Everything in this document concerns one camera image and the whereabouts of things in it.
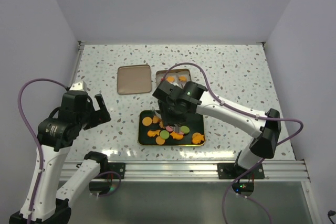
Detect silver metal tongs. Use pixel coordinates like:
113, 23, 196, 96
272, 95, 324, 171
151, 107, 183, 135

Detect green sandwich cookie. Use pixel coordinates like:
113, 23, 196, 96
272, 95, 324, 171
180, 126, 190, 134
160, 130, 170, 140

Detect orange dotted round cookie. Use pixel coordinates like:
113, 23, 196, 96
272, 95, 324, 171
142, 116, 152, 126

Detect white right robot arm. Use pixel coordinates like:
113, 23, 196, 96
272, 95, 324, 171
153, 81, 281, 178

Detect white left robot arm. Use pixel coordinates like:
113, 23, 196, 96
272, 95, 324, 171
9, 90, 111, 223

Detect pink sandwich cookie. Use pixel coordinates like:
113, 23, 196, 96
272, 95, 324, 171
165, 126, 174, 132

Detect orange flower cookie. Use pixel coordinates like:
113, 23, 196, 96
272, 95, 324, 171
152, 115, 161, 124

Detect gold cookie tin box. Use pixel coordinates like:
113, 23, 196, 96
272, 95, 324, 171
155, 69, 192, 88

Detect orange fish cookie centre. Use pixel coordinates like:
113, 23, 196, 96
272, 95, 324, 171
170, 132, 184, 141

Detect orange fish cookie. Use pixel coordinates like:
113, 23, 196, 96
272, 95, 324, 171
170, 132, 184, 141
192, 132, 205, 145
147, 130, 161, 137

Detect gold tin lid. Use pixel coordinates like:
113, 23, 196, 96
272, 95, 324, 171
117, 65, 152, 95

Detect dark green gold-rimmed tray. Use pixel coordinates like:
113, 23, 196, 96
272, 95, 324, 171
138, 110, 205, 146

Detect orange fish cookie left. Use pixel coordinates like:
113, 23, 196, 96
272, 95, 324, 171
147, 130, 161, 137

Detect plain orange round cookie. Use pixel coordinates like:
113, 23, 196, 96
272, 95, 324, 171
155, 136, 165, 145

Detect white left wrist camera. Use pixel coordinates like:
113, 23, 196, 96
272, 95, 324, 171
69, 80, 87, 92

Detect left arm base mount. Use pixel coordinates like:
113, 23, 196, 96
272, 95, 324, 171
103, 163, 126, 181

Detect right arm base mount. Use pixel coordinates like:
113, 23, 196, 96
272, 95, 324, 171
217, 163, 265, 179

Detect aluminium table rail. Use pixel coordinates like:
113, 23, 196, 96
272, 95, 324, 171
62, 158, 308, 183

